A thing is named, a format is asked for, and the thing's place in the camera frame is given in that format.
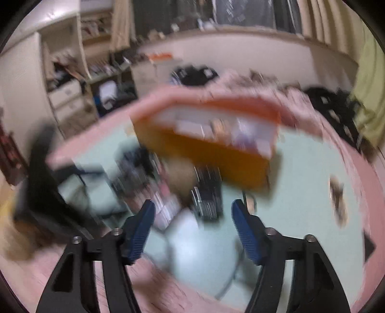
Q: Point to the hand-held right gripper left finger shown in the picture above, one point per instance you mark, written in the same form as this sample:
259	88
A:
140	233

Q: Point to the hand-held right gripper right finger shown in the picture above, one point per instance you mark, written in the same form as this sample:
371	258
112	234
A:
247	236

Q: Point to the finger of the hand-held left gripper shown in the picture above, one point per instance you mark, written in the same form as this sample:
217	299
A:
87	171

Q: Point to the black striped pouch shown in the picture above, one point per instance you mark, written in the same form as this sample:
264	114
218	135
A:
207	195

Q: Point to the beige soft pouch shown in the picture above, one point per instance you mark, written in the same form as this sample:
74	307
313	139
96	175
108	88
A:
182	180

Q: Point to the orange cardboard box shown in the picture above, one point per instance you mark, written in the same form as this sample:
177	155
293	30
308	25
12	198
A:
210	150

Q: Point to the dark blurred items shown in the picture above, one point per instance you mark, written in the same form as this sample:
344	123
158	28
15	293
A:
137	168

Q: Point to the light green tray table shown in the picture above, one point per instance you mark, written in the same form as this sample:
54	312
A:
300	186

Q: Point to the white shelf cabinet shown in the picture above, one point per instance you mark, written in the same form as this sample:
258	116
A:
63	78

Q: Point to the small brown trinket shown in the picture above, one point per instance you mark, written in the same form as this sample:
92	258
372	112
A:
338	198

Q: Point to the orange tissue box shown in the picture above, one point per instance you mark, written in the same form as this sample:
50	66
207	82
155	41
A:
161	56

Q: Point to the black printed clothes pile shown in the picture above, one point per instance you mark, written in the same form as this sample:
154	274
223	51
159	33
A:
192	75

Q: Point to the black clothes heap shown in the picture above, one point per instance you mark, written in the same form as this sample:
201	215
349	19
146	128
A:
334	111

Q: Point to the light green hanging garment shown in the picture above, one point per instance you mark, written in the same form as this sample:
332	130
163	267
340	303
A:
371	90

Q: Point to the beige curtain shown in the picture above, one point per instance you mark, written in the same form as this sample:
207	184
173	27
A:
321	21

